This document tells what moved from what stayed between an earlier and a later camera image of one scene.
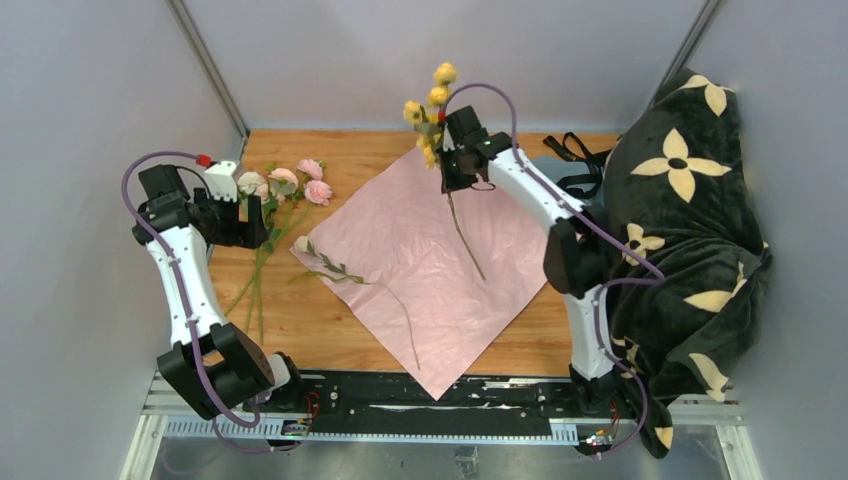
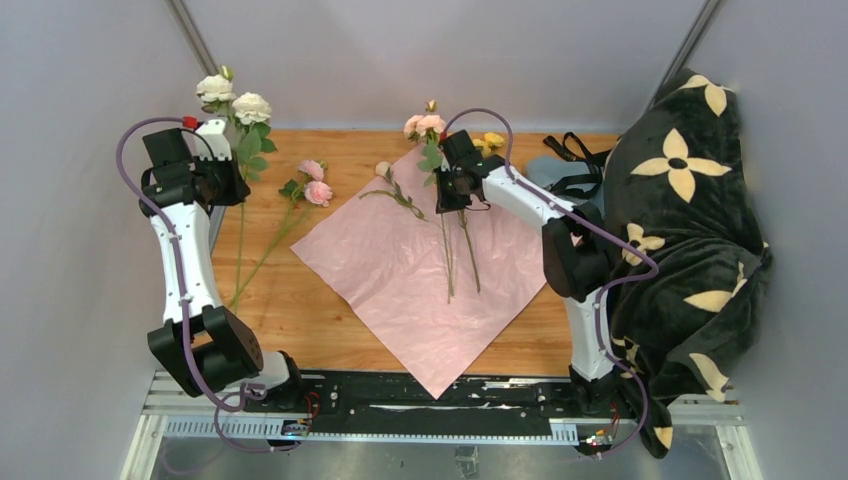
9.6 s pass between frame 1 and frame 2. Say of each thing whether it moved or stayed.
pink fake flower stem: stayed
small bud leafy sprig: moved
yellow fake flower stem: moved
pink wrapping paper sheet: stayed
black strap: stayed
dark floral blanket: stayed
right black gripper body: moved
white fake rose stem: moved
